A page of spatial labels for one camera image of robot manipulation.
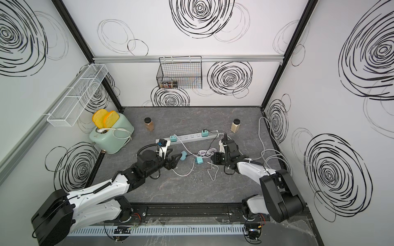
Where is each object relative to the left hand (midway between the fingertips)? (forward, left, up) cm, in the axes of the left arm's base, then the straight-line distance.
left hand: (176, 152), depth 79 cm
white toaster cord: (+11, +43, +2) cm, 45 cm away
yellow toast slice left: (+17, +46, +6) cm, 49 cm away
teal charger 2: (+13, +5, -7) cm, 16 cm away
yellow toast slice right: (+17, +39, +5) cm, 43 cm away
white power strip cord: (+11, -54, -14) cm, 57 cm away
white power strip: (+17, -6, -11) cm, 22 cm away
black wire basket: (+48, -2, +19) cm, 52 cm away
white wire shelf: (+13, +51, +19) cm, 56 cm away
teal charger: (+1, -12, -12) cm, 17 cm away
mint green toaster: (+8, +39, -2) cm, 40 cm away
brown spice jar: (+23, +22, -6) cm, 33 cm away
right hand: (+3, -20, -10) cm, 23 cm away
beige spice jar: (+24, -35, -6) cm, 43 cm away
